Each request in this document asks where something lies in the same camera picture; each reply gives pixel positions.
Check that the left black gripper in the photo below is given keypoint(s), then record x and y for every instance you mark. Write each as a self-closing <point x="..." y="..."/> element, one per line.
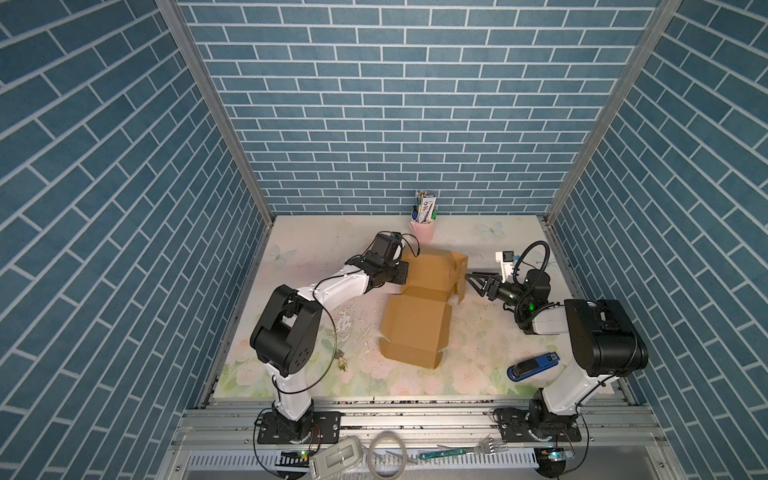
<point x="401" y="268"/>

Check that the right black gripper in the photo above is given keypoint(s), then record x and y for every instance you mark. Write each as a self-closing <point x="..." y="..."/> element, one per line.
<point x="494" y="284"/>

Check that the brown cardboard paper box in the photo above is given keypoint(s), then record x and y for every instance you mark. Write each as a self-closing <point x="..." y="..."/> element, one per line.
<point x="416" y="324"/>

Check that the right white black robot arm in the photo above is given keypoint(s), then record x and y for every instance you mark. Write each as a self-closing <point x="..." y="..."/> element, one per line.
<point x="605" y="344"/>

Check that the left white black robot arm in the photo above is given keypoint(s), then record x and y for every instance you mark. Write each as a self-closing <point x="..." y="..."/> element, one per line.
<point x="285" y="334"/>

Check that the pink pen holder cup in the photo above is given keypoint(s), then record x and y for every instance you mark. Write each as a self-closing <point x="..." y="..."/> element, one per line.
<point x="424" y="232"/>

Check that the blue black stapler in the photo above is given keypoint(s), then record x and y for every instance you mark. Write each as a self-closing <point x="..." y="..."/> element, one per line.
<point x="532" y="366"/>

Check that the floral table mat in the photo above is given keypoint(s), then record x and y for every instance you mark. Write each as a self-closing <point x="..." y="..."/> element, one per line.
<point x="483" y="340"/>

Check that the silver fork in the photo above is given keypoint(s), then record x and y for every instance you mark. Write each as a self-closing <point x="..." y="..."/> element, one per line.
<point x="487" y="446"/>

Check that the white plastic device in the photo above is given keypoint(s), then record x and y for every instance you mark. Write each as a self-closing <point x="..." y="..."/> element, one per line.
<point x="343" y="455"/>

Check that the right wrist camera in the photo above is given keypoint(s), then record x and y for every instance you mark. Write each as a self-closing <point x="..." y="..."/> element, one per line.
<point x="507" y="261"/>

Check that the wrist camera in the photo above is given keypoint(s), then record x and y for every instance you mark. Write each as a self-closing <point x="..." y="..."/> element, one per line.
<point x="507" y="261"/>
<point x="394" y="240"/>

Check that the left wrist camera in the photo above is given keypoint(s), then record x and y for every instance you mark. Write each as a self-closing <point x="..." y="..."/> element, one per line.
<point x="394" y="240"/>

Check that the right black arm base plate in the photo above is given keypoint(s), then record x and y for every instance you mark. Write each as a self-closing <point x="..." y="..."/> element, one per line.
<point x="521" y="426"/>

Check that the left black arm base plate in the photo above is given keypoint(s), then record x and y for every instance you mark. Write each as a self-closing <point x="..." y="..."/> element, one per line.
<point x="318" y="427"/>

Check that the green handled tool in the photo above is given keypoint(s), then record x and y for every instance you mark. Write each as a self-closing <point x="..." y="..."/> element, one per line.
<point x="443" y="453"/>

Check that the aluminium frame rail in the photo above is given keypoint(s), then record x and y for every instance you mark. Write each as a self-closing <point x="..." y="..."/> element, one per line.
<point x="222" y="432"/>

